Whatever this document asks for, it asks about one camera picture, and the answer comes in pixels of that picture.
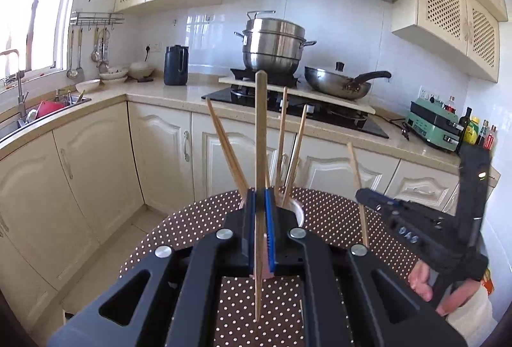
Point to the wooden board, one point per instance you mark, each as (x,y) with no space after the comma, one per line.
(362,107)

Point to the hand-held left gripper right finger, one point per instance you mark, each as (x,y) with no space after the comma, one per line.
(270,229)

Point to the hanging steel spatula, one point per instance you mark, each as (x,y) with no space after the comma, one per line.
(80,67)

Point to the stainless steel steamer pot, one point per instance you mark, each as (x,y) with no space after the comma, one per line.
(272,47)

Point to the red bowl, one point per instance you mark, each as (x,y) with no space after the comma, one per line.
(50,109)

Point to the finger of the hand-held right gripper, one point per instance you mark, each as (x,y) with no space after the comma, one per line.
(376,201)

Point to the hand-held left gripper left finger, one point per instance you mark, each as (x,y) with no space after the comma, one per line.
(252,229)

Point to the metal wall rack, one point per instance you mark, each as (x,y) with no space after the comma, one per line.
(96,18)

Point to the hanging steel spoon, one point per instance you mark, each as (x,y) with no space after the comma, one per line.
(95,55)

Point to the hanging steel ladle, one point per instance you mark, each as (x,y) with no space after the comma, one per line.
(72,71)

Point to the steel kitchen faucet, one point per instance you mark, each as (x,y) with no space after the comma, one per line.
(20,91)

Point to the red cap bottle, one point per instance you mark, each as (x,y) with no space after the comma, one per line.
(451,104)

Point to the red label sauce bottle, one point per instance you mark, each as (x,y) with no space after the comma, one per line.
(492,139)

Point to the white round pot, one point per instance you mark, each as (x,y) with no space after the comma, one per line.
(141,70)

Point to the cream base cabinets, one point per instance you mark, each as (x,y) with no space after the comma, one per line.
(100,171)

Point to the pink cup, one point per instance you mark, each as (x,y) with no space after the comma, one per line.
(298,211)

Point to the person's right hand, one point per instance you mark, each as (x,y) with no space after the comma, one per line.
(422,283)

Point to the orange snack packet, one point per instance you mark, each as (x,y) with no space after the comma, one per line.
(488,283)

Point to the black electric kettle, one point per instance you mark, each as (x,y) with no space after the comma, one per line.
(176,65)

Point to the wall outlet with plug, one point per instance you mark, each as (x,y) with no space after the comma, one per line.
(152,47)

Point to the person's right forearm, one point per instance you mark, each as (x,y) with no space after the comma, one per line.
(472,319)

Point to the dark glass oil bottle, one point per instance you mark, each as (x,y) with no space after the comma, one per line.
(465,127)

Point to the dark sauce bottle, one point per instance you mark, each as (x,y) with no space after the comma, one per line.
(483,137)

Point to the black gas stove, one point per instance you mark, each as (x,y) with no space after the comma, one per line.
(224,96)

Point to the green countertop appliance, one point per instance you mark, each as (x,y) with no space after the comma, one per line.
(430,123)

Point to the white double wall outlet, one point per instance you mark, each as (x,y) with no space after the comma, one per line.
(428,95)

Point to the small white bowl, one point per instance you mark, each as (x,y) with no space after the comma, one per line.
(88,86)

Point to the stack of white plates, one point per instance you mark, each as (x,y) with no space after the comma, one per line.
(114,75)

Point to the steel sink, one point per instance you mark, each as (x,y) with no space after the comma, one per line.
(76,101)

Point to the hanging steel skimmer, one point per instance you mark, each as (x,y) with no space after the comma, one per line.
(104,65)

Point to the round polka dot table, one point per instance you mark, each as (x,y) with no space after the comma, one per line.
(192,227)

